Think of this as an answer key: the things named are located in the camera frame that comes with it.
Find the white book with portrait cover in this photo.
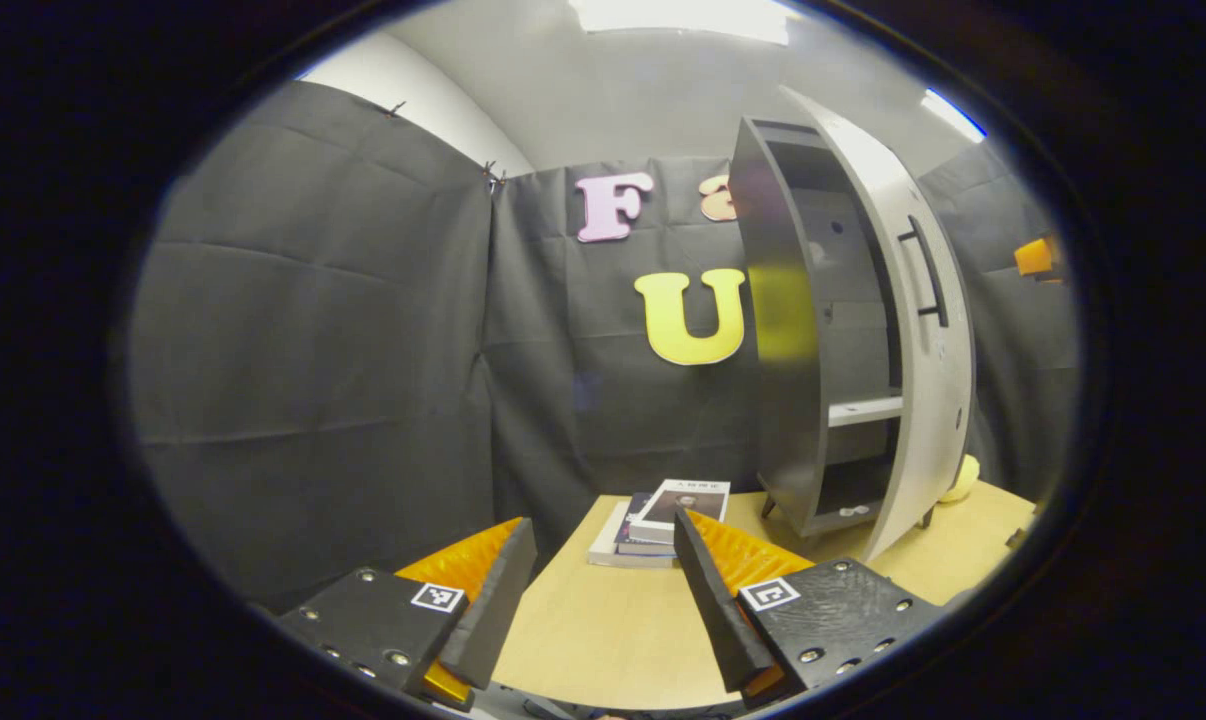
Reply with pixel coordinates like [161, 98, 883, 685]
[628, 479, 732, 546]

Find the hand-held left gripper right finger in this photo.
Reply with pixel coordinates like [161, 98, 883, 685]
[673, 507, 949, 711]

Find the large ceiling light panel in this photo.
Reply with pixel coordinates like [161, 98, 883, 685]
[568, 0, 796, 47]

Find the small ceiling light panel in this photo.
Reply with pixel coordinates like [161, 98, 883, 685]
[920, 87, 988, 144]

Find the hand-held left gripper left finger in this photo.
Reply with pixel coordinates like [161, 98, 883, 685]
[278, 517, 539, 711]

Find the black door handle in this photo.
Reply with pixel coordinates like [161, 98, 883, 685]
[898, 215, 951, 329]

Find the dark grey cabinet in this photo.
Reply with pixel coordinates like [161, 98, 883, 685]
[728, 115, 939, 541]

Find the yellow foam bun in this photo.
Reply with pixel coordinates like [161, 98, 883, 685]
[939, 454, 982, 505]

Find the dark blue book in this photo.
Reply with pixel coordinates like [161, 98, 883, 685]
[613, 492, 678, 557]

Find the grey cabinet door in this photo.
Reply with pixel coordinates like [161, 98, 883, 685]
[778, 85, 976, 563]

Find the black backdrop cloth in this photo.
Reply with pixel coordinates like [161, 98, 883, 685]
[128, 80, 1079, 611]

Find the thick white book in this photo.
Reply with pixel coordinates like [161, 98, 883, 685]
[588, 500, 680, 569]

